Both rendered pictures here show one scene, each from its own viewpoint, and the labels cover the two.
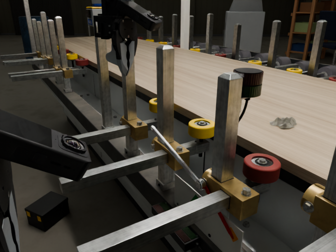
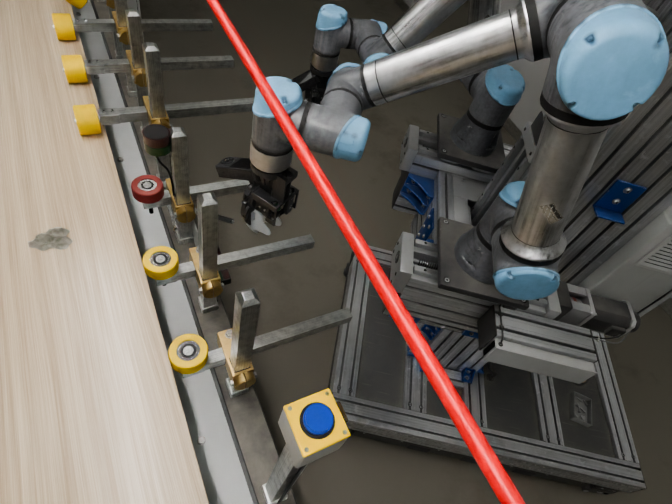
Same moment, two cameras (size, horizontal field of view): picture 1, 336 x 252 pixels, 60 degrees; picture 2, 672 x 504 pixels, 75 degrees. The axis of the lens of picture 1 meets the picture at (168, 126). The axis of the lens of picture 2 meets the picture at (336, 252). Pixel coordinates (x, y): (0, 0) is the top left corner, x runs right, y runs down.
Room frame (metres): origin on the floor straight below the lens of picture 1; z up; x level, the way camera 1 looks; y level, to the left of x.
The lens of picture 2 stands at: (1.41, 0.18, 1.81)
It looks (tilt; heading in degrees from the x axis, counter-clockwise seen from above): 50 degrees down; 170
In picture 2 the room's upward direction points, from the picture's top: 20 degrees clockwise
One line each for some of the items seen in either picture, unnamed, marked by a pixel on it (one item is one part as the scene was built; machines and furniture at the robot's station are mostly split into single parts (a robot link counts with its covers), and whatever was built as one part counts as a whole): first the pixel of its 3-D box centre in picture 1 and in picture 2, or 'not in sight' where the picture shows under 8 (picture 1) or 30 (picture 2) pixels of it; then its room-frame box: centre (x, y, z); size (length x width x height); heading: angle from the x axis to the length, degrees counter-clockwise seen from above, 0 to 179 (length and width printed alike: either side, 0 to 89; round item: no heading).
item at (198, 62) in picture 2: not in sight; (158, 63); (0.07, -0.35, 0.95); 0.50 x 0.04 x 0.04; 121
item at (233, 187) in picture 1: (228, 190); (179, 200); (0.55, -0.14, 0.84); 0.13 x 0.06 x 0.05; 31
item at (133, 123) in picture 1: (133, 126); (236, 358); (0.97, 0.12, 0.82); 0.13 x 0.06 x 0.05; 31
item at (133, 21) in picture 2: not in sight; (142, 85); (0.14, -0.38, 0.90); 0.03 x 0.03 x 0.48; 31
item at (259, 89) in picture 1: (246, 88); (157, 144); (0.59, -0.16, 1.07); 0.06 x 0.06 x 0.02
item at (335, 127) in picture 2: not in sight; (335, 127); (0.77, 0.22, 1.36); 0.11 x 0.11 x 0.08; 85
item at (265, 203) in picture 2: (115, 15); (270, 187); (0.78, 0.13, 1.20); 0.09 x 0.08 x 0.12; 61
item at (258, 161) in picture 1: (259, 181); (149, 198); (0.57, -0.21, 0.85); 0.08 x 0.08 x 0.11
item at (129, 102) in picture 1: (129, 105); (241, 353); (0.99, 0.14, 0.90); 0.03 x 0.03 x 0.48; 31
